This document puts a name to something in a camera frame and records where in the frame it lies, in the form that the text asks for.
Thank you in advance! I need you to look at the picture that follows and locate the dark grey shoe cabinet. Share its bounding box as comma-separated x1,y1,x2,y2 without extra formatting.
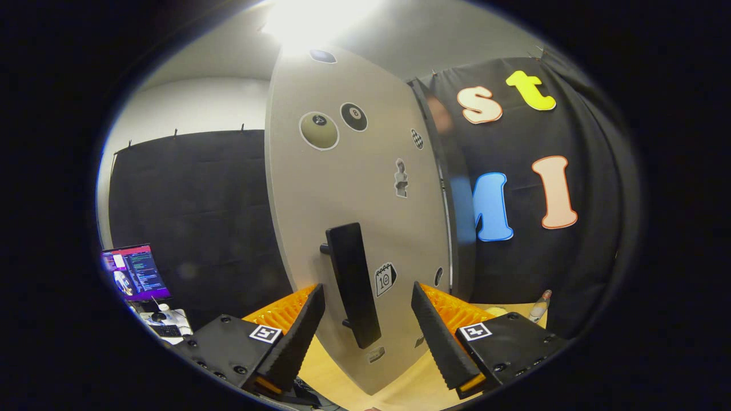
408,77,477,303

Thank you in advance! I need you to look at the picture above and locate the black cabinet door handle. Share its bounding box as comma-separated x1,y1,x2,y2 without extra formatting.
320,223,382,349

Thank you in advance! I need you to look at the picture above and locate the small bottle with red label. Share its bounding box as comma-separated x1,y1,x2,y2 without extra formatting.
528,289,553,323

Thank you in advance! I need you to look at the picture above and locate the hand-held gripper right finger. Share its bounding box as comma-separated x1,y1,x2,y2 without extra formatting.
411,281,572,400

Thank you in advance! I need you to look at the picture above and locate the black backdrop cloth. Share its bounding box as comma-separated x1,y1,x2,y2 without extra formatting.
109,54,629,337

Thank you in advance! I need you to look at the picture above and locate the computer monitor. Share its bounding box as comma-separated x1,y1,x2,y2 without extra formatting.
102,244,172,302

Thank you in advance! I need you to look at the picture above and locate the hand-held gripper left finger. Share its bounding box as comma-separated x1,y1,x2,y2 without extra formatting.
171,284,326,400

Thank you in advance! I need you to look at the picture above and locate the light grey shoe cabinet door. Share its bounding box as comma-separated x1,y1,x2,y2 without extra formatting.
264,45,455,396

